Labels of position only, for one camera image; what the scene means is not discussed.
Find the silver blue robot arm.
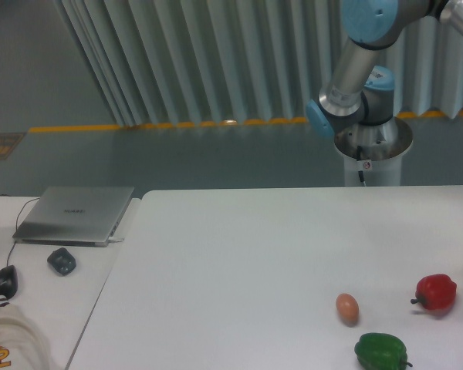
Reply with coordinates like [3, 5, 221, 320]
[306, 1, 463, 137]

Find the silver closed laptop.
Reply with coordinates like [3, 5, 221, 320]
[13, 187, 133, 247]

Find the brown egg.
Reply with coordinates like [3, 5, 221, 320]
[336, 293, 359, 322]

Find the black power adapter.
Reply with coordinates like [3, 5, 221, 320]
[47, 247, 76, 276]

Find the green bell pepper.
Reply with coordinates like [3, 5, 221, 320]
[354, 332, 413, 369]

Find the red bell pepper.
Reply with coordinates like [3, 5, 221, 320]
[411, 274, 458, 311]

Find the black computer mouse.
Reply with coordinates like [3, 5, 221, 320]
[0, 265, 19, 299]

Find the black pedestal cable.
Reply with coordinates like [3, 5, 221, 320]
[356, 145, 368, 187]

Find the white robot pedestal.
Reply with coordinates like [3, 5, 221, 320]
[334, 117, 413, 187]

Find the black laptop cable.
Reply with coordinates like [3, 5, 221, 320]
[0, 194, 42, 229]

